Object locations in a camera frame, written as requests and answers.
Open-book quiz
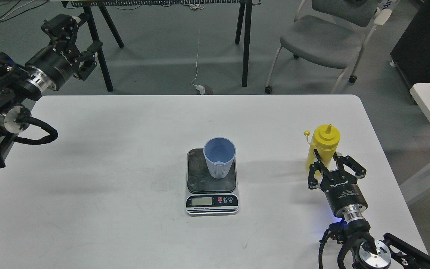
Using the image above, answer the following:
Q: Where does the yellow squeeze bottle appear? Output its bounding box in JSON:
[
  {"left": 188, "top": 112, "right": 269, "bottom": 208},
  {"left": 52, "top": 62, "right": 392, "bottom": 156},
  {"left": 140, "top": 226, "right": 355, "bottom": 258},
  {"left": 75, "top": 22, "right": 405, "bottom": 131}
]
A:
[{"left": 305, "top": 124, "right": 341, "bottom": 171}]

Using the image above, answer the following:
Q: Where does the white cable with plug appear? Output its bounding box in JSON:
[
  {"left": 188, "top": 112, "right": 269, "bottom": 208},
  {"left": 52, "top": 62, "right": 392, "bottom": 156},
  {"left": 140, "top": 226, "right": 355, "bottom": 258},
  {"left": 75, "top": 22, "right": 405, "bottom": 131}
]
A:
[{"left": 190, "top": 30, "right": 206, "bottom": 94}]

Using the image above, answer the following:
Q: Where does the black metal table frame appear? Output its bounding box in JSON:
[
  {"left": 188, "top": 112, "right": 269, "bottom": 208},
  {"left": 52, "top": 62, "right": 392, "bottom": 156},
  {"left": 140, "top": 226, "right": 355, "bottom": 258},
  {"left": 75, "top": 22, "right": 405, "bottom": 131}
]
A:
[{"left": 60, "top": 0, "right": 261, "bottom": 92}]

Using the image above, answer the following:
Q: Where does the grey office chair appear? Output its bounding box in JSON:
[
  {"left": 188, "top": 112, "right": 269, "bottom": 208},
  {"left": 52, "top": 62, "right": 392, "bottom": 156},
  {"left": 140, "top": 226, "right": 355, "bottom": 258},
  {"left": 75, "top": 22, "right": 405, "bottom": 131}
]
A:
[{"left": 264, "top": 0, "right": 392, "bottom": 94}]

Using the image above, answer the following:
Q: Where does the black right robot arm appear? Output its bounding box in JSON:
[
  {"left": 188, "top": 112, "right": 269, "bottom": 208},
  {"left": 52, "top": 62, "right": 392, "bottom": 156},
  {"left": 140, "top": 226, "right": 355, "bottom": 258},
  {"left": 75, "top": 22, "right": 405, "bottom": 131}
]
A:
[{"left": 308, "top": 149, "right": 430, "bottom": 269}]

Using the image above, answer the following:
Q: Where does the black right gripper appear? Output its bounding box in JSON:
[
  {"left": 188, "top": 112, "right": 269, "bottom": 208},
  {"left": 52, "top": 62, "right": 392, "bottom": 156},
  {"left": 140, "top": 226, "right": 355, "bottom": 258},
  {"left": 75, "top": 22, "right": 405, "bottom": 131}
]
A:
[{"left": 308, "top": 149, "right": 368, "bottom": 218}]

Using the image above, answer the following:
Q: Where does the black digital kitchen scale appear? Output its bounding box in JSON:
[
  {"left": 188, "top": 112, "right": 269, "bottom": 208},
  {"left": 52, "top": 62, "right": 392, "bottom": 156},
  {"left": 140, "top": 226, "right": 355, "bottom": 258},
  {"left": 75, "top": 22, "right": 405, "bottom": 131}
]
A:
[{"left": 185, "top": 148, "right": 240, "bottom": 216}]

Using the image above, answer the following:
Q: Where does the light blue plastic cup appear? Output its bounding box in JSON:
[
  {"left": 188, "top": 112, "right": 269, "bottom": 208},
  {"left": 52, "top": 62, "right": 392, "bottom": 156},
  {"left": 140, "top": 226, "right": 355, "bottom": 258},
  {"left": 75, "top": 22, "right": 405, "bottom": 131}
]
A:
[{"left": 202, "top": 137, "right": 237, "bottom": 179}]

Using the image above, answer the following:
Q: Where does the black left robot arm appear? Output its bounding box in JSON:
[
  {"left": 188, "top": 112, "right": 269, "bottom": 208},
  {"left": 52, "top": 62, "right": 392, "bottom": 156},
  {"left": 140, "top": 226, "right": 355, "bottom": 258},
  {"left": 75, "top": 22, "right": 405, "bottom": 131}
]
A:
[{"left": 0, "top": 13, "right": 103, "bottom": 169}]

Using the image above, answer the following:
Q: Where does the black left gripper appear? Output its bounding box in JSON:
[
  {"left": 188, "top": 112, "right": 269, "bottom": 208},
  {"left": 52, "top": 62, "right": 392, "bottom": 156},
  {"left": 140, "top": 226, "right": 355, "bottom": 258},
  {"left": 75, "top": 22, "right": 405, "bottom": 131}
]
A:
[{"left": 25, "top": 13, "right": 103, "bottom": 92}]

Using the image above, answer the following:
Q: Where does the black cabinet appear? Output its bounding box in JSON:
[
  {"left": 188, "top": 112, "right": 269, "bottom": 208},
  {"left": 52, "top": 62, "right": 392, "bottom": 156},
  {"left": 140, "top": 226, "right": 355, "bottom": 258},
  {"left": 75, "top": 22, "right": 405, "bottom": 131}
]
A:
[{"left": 390, "top": 0, "right": 430, "bottom": 88}]

